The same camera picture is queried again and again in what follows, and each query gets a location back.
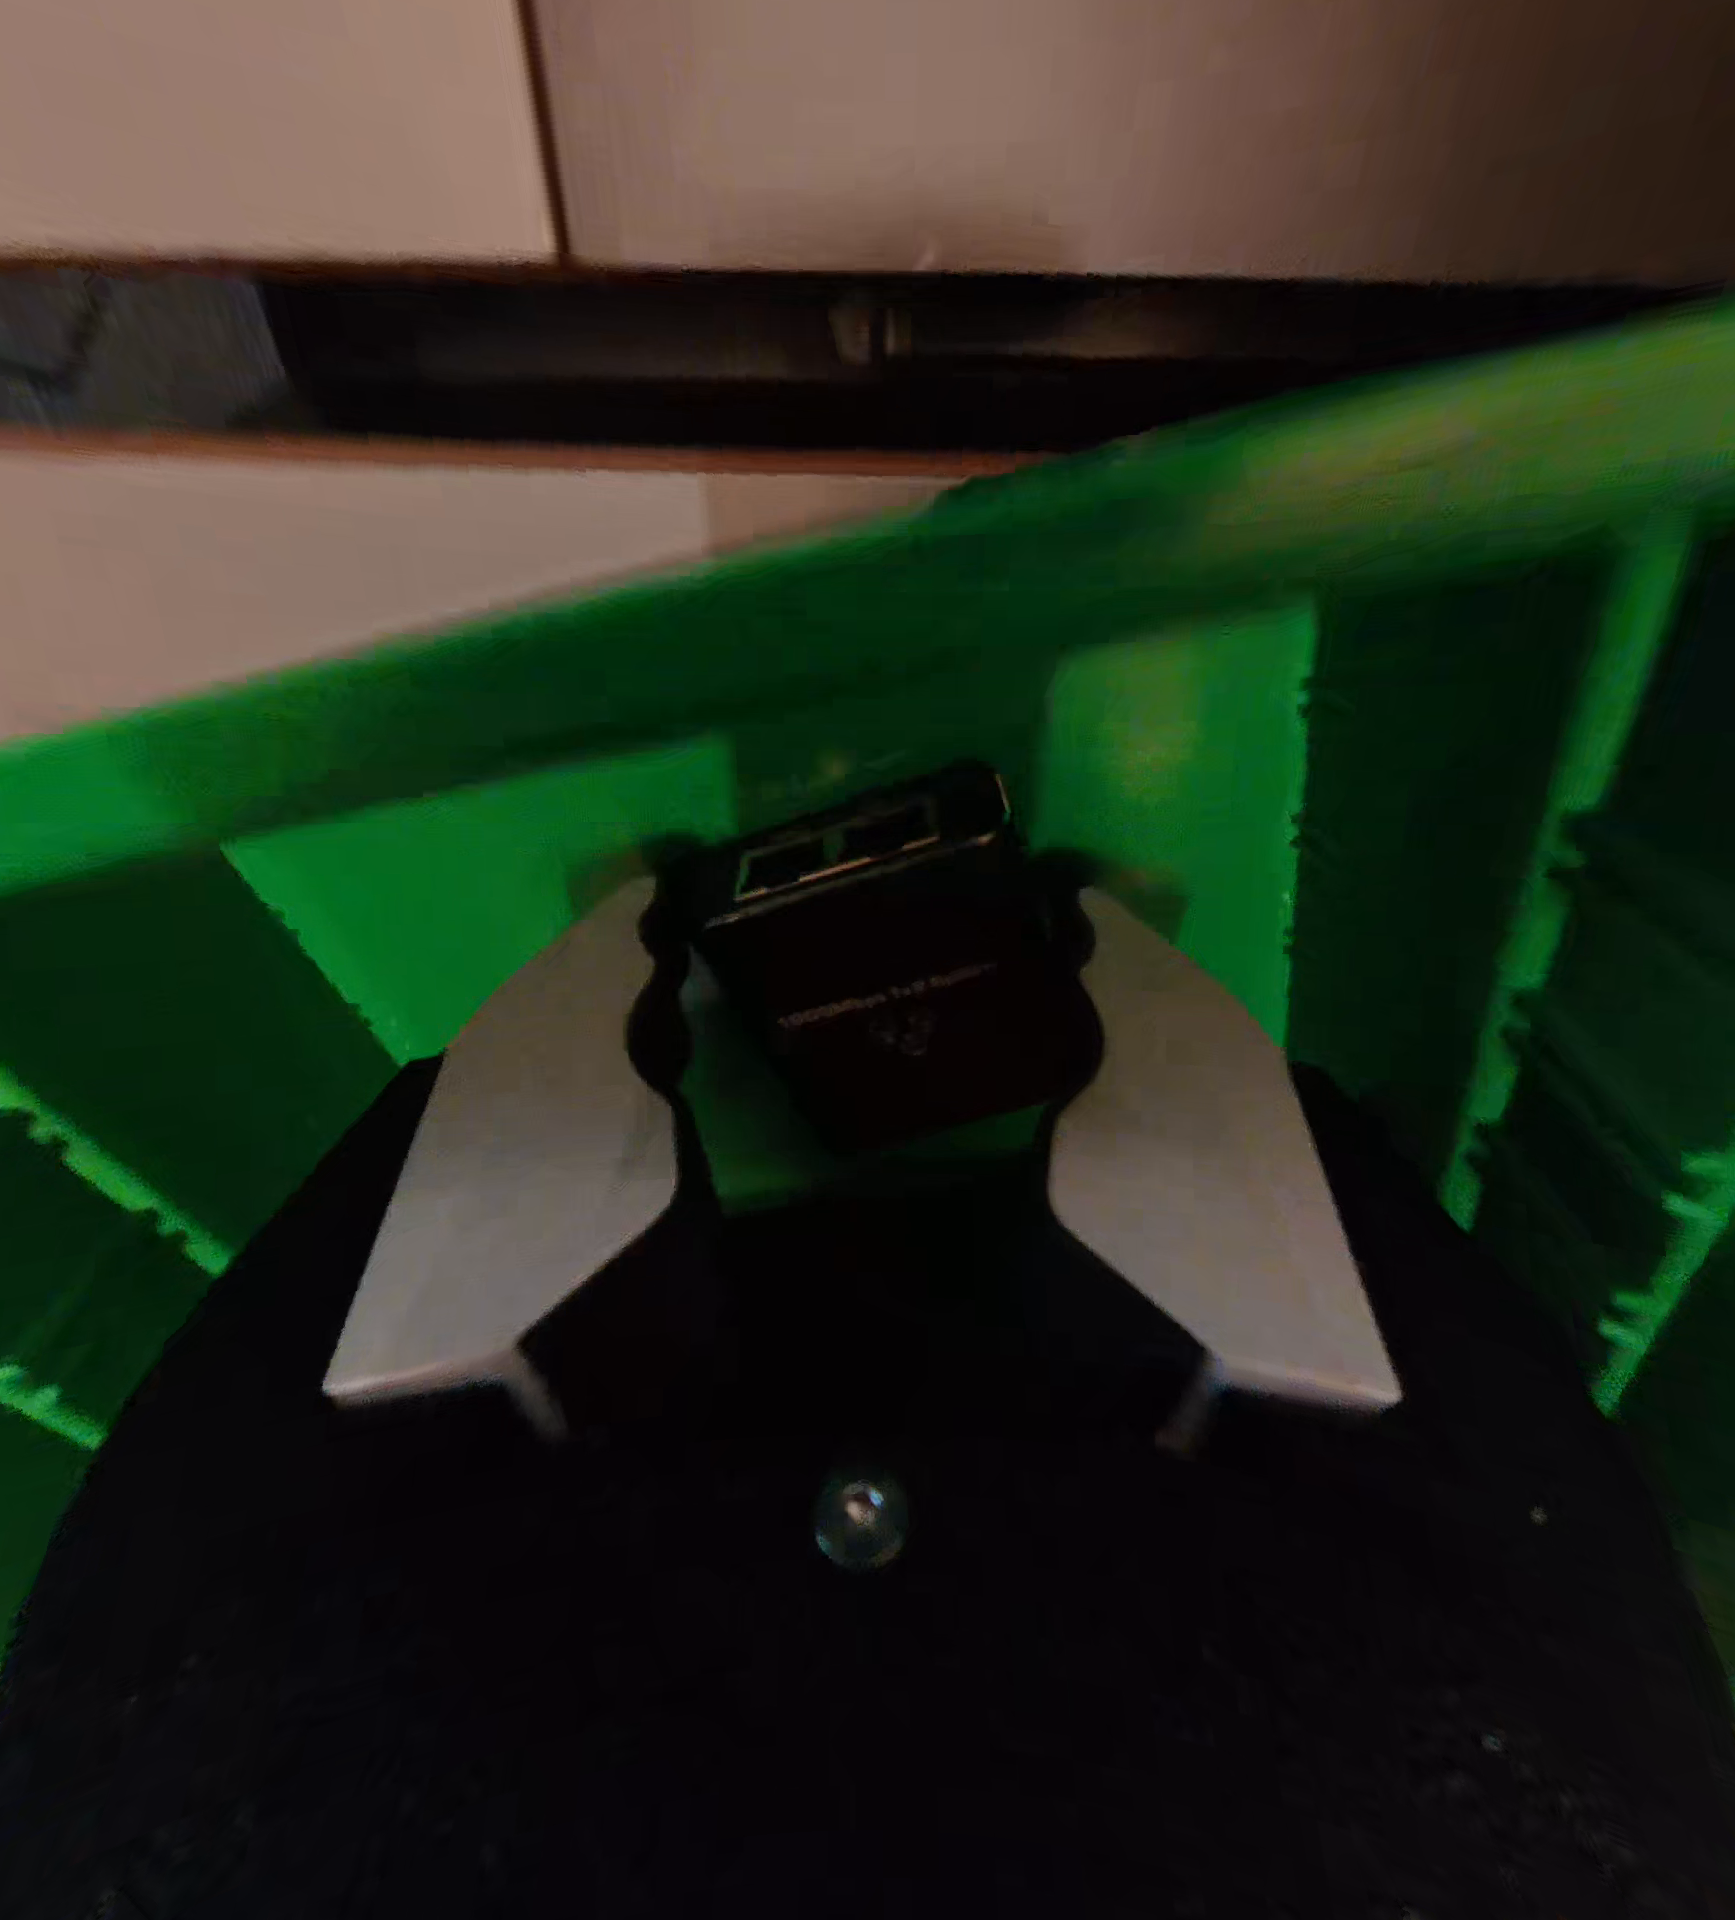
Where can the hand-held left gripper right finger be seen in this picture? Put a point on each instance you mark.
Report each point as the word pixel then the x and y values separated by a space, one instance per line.
pixel 1212 1184

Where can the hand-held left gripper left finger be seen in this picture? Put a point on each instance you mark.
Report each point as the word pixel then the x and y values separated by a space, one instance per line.
pixel 506 1170

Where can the black ethernet splitter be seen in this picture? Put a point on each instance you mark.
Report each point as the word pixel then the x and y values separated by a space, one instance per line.
pixel 898 1021

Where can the green plastic bin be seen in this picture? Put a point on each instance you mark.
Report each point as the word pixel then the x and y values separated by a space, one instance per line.
pixel 1407 494

